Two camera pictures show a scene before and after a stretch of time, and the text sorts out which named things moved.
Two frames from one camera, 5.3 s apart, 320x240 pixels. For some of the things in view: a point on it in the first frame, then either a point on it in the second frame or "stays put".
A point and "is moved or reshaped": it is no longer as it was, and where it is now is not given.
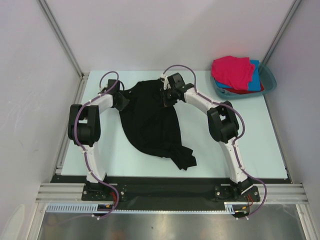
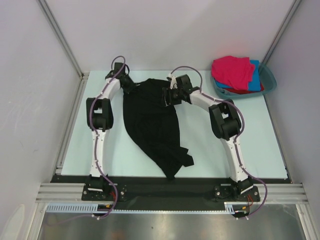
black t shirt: (153, 129) is moved or reshaped
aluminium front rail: (72, 193) stays put
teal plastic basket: (268, 79) stays put
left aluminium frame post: (63, 40) stays put
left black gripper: (125, 102) to (132, 85)
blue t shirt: (253, 85) stays put
